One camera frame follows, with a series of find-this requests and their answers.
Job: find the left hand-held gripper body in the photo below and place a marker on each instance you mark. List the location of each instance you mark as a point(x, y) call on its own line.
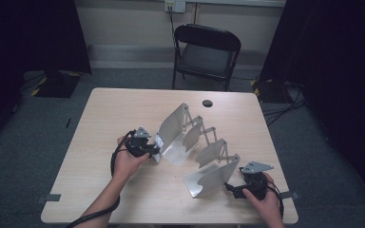
point(139, 144)

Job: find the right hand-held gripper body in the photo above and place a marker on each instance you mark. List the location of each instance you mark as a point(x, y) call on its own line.
point(256, 183)

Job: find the white expandable divider rack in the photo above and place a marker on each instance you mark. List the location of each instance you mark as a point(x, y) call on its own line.
point(199, 148)

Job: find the person's left hand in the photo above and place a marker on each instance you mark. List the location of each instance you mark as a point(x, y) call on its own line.
point(126, 163)

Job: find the person's right hand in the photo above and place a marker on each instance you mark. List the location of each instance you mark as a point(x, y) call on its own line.
point(266, 205)

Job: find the grey tape strip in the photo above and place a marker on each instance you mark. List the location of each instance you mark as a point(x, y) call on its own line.
point(293, 194)
point(49, 198)

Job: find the black round table grommet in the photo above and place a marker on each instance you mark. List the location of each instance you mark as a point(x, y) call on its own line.
point(207, 103)

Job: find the black stand base yellow stripes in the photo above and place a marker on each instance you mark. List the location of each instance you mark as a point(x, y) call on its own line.
point(55, 84)
point(266, 90)

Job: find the black folding chair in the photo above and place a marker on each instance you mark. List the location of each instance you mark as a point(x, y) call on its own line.
point(206, 57)

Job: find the dark curtain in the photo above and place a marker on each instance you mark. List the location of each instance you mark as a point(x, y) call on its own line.
point(19, 47)
point(336, 79)

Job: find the white wall socket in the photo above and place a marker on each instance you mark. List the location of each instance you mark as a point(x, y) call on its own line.
point(175, 5)

